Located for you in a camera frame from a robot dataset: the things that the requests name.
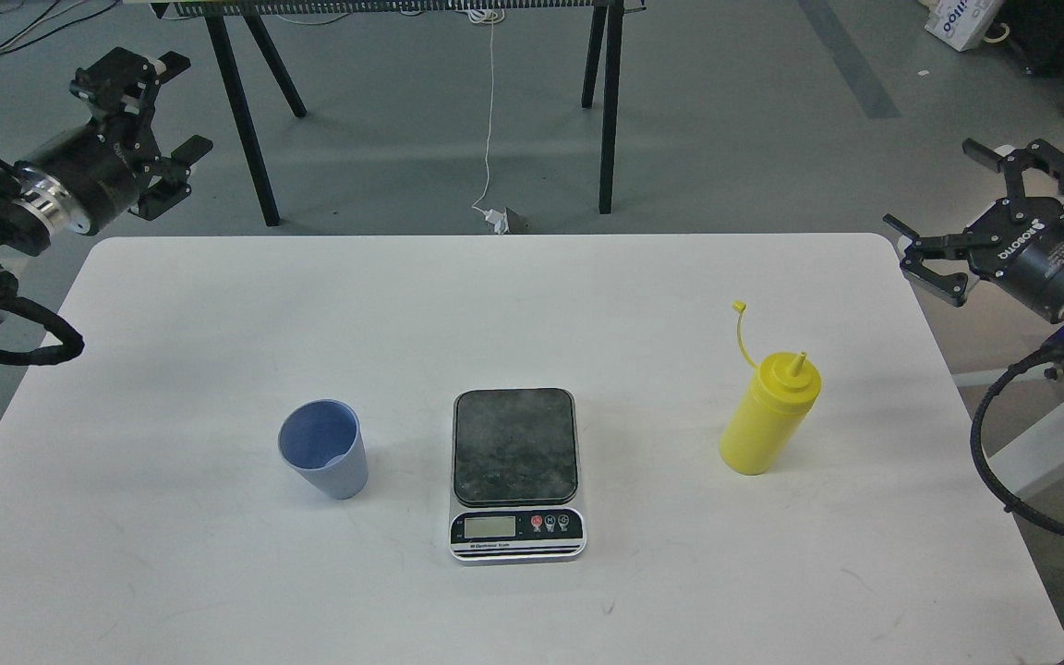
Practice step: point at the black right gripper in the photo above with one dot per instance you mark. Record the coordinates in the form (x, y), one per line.
(1040, 249)

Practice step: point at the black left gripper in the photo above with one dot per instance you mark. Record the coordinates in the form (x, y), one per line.
(112, 163)

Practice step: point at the yellow squeeze bottle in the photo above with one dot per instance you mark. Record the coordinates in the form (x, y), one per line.
(783, 389)

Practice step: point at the blue ribbed plastic cup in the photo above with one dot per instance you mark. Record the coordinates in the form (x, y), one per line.
(323, 442)

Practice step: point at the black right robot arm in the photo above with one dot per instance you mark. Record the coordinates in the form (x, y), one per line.
(933, 262)

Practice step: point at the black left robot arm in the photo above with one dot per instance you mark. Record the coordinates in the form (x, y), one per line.
(30, 216)

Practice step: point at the digital kitchen scale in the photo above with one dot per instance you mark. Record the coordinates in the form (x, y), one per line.
(516, 495)

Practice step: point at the white printed bag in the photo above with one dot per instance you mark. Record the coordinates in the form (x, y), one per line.
(963, 25)

